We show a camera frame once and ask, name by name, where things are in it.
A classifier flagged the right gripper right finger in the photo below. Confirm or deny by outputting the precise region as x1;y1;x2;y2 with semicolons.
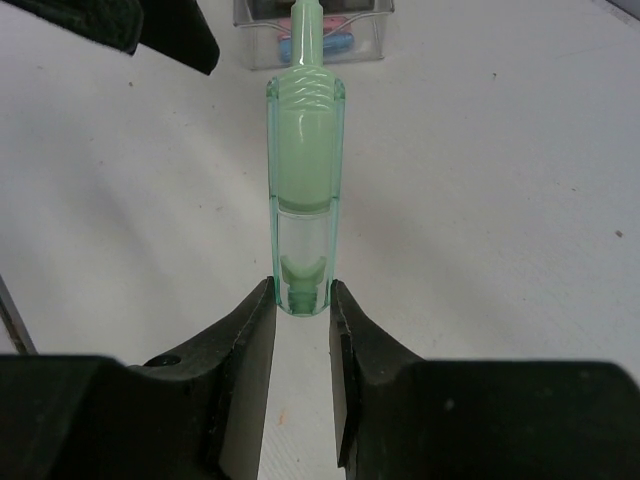
329;280;639;479

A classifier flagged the light green correction pen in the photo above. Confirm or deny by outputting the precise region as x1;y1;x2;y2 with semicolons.
266;1;346;317

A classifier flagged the light pink correction pen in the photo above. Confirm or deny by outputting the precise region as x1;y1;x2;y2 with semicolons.
277;16;347;41

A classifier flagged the clear plastic tray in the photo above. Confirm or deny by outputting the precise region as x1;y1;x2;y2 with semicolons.
233;1;395;70

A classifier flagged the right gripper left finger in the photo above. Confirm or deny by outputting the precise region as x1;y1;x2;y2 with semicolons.
1;278;276;479

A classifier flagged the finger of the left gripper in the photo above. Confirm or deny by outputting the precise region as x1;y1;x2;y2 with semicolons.
9;0;144;55
140;0;220;76

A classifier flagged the light blue correction pen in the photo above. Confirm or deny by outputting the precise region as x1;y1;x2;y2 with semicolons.
277;32;357;64

